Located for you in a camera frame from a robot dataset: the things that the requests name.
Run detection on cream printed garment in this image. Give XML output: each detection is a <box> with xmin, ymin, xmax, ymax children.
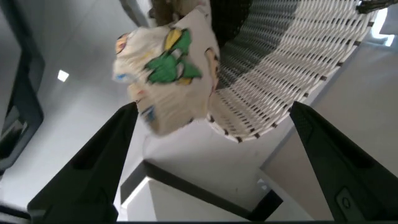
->
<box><xmin>111</xmin><ymin>6</ymin><xmax>221</xmax><ymax>137</ymax></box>

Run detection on white laundry basket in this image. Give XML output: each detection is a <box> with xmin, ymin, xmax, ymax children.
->
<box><xmin>205</xmin><ymin>0</ymin><xmax>379</xmax><ymax>144</ymax></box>

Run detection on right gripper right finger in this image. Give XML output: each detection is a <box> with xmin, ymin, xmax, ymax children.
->
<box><xmin>289</xmin><ymin>101</ymin><xmax>398</xmax><ymax>222</ymax></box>

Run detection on brown garment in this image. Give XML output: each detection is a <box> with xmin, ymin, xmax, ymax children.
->
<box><xmin>148</xmin><ymin>0</ymin><xmax>209</xmax><ymax>27</ymax></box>

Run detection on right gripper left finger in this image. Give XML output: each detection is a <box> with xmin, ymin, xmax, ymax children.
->
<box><xmin>27</xmin><ymin>101</ymin><xmax>139</xmax><ymax>222</ymax></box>

